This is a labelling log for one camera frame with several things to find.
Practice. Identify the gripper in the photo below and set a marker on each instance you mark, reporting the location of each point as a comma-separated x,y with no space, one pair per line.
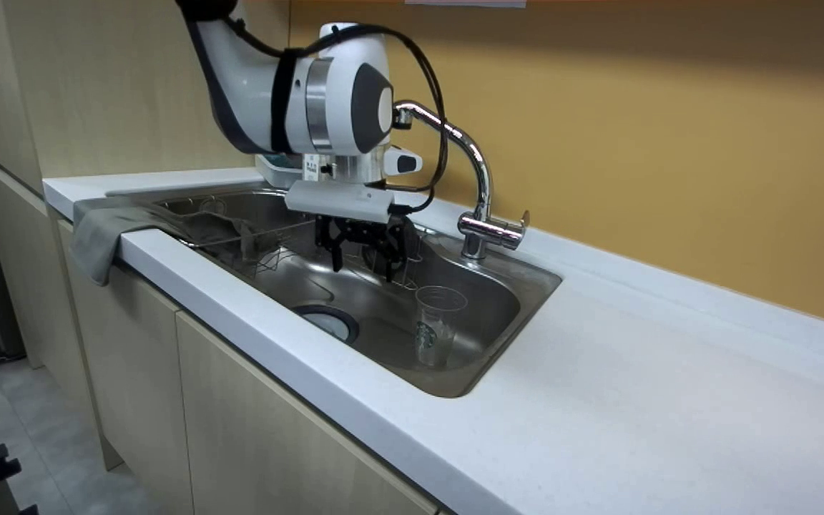
363,229

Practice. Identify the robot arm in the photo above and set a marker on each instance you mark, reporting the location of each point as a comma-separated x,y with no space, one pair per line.
240,79

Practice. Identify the stainless steel sink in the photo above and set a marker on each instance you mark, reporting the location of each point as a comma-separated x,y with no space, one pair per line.
383,322

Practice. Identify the sink drain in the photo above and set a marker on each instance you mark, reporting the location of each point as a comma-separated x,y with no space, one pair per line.
326,322

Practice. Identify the clear plastic cup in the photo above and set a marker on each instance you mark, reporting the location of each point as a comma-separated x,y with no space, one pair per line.
439,329

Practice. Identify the white and blue container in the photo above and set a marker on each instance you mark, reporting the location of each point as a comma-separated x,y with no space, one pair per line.
272,168

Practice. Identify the chrome tap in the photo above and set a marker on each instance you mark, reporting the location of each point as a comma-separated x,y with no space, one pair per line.
482,179

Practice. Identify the beige cabinet door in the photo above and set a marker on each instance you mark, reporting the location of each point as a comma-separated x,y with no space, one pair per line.
133,372
262,443

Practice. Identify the grey cloth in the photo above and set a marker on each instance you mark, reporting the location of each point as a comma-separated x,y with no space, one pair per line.
101,229

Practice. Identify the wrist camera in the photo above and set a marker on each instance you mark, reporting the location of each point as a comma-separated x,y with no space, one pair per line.
337,200

